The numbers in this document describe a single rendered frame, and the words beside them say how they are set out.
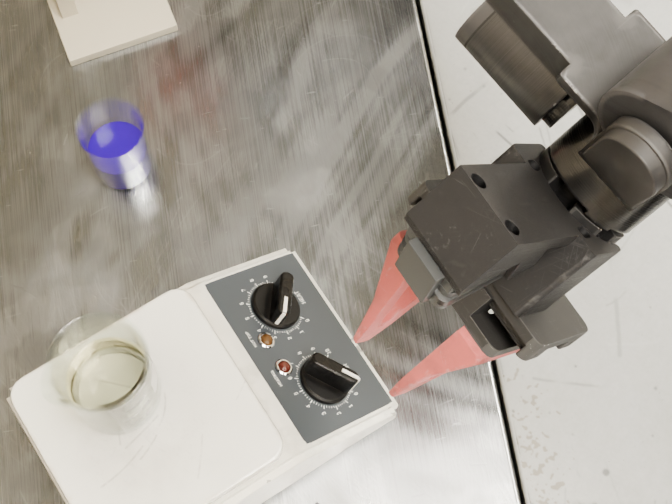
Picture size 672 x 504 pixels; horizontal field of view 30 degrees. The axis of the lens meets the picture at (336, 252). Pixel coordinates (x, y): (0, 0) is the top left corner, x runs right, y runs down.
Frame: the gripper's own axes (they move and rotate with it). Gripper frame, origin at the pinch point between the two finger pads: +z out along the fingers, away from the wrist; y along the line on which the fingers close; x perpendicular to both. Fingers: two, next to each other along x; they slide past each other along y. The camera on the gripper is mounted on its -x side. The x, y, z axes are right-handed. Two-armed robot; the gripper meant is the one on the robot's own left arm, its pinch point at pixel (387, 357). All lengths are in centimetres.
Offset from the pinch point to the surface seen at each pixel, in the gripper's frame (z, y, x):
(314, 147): 3.8, -17.8, 14.5
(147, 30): 7.3, -31.5, 10.4
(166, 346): 10.3, -8.3, -2.7
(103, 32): 9.4, -33.0, 8.7
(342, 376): 5.8, -1.9, 4.4
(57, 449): 16.5, -6.4, -8.0
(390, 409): 6.7, 0.8, 8.4
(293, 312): 6.9, -7.2, 5.4
